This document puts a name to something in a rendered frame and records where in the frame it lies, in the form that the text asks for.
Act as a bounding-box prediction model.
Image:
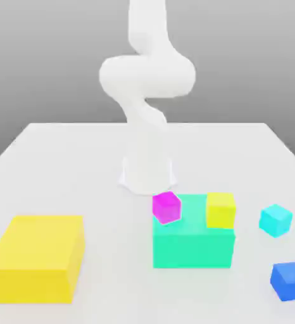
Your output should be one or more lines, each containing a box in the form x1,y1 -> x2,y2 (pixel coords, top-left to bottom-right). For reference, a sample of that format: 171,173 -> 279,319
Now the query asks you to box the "small magenta cube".
151,191 -> 182,225

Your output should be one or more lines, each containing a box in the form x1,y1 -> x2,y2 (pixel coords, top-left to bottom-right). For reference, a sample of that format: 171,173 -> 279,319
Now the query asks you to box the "small yellow cube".
206,192 -> 237,230

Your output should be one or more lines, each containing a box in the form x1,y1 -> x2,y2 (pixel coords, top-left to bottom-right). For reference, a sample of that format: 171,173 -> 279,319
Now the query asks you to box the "small cyan cube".
258,203 -> 294,239

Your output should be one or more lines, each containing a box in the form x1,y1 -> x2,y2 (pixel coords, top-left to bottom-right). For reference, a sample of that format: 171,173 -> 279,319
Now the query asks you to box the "small blue cube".
269,261 -> 295,302

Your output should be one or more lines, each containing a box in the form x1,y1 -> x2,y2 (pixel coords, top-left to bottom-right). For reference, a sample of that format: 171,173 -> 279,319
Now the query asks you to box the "large green box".
152,194 -> 236,269

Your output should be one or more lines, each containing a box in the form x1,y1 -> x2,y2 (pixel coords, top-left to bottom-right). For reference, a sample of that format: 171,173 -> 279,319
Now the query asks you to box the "large yellow box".
0,215 -> 85,304

